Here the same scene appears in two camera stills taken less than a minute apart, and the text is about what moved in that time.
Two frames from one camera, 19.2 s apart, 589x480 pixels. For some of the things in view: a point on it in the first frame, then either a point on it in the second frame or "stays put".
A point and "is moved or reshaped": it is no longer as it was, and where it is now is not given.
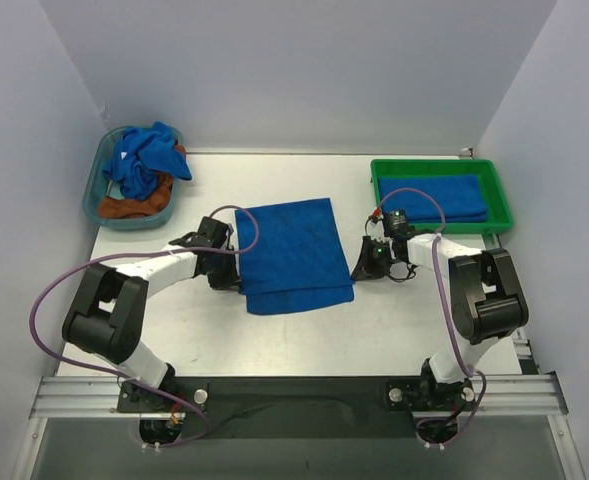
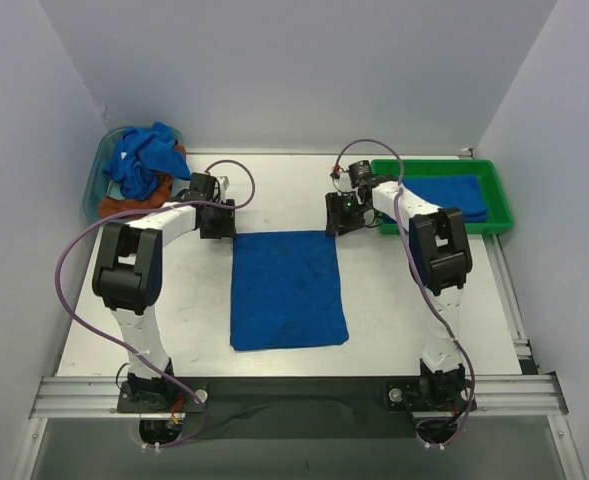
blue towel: (300, 261) is moved or reshaped
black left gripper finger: (229, 257) to (228, 220)
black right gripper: (369, 260) to (336, 220)
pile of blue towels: (140, 154) stays put
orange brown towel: (116, 207) stays put
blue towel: (460, 198) stays put
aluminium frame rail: (98, 397) stays put
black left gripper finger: (224, 280) to (214, 229)
